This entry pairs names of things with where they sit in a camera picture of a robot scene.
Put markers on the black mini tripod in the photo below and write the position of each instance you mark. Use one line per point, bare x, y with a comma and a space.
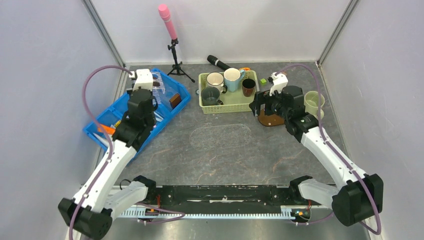
177, 66

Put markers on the clear textured toothbrush holder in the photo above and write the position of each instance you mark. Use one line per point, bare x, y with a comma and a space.
161, 90

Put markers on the cream mug brown rim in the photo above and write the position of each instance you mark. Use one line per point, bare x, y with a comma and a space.
216, 80

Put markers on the dark grey mug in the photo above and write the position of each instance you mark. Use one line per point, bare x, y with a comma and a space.
210, 96

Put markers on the clear oval acrylic tray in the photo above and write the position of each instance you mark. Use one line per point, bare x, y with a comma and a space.
220, 137

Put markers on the brown oval wooden tray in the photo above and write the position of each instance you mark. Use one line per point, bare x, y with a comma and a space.
270, 120

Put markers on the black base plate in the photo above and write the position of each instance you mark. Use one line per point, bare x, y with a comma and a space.
224, 199

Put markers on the black microphone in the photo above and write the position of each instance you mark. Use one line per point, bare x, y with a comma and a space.
217, 62

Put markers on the dark brown cup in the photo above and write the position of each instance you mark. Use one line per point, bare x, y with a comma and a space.
248, 87

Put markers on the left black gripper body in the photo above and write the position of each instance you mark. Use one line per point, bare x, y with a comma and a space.
152, 119

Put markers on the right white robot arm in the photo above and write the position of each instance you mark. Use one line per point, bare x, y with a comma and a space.
356, 195

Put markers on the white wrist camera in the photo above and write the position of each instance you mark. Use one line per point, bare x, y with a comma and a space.
279, 81
143, 79

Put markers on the white toothpaste tube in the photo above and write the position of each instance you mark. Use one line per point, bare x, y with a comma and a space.
102, 140

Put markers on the blue plastic divided bin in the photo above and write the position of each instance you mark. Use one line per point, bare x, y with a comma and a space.
115, 111

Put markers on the white comb cable duct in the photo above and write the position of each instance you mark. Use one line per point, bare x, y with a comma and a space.
139, 212

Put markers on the pale green ribbed mug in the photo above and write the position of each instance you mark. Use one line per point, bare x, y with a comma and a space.
311, 103

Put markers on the light blue mug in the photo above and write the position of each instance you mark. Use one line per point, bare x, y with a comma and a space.
232, 78

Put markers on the pale green plastic basket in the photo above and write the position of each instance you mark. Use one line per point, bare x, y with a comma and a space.
233, 101

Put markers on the orange toothpaste tube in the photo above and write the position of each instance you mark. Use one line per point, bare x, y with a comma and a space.
106, 129

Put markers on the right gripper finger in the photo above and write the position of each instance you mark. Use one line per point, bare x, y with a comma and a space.
267, 99
256, 104

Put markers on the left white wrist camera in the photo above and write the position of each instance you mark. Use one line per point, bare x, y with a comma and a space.
143, 79

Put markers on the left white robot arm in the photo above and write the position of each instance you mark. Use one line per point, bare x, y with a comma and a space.
91, 211

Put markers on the brown soap block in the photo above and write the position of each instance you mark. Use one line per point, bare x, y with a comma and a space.
175, 100

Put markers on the yellow tube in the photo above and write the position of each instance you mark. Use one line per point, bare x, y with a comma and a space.
117, 124

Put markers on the pink microphone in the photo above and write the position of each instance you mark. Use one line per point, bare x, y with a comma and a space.
165, 15

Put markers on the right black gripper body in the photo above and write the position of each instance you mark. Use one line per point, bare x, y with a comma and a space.
277, 107

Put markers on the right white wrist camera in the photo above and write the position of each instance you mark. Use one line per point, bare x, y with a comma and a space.
279, 81

